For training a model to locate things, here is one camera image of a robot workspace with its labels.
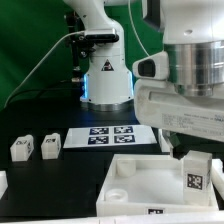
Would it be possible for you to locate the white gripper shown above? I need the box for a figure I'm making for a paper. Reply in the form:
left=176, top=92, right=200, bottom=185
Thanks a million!
left=134, top=79, right=224, bottom=160

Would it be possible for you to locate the white square table top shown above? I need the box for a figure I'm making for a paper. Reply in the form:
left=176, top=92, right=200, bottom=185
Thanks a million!
left=96, top=154, right=219, bottom=216

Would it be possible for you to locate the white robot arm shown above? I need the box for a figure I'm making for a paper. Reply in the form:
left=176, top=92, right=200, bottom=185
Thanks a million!
left=63, top=0, right=224, bottom=142

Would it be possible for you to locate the white sheet with markers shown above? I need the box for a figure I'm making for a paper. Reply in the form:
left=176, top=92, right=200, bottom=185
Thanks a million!
left=63, top=125, right=157, bottom=148

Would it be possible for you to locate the white obstacle piece left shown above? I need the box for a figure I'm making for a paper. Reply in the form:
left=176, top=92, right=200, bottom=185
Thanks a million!
left=0, top=171, right=8, bottom=199

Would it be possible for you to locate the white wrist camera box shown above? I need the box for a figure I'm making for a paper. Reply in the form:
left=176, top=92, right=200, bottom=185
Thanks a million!
left=132, top=51, right=169, bottom=81

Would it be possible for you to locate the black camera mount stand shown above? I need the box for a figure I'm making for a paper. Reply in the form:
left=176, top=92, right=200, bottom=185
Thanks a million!
left=64, top=11, right=93, bottom=83

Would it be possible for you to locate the grey cable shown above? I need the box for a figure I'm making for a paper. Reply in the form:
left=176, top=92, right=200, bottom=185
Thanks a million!
left=2, top=0, right=151, bottom=110

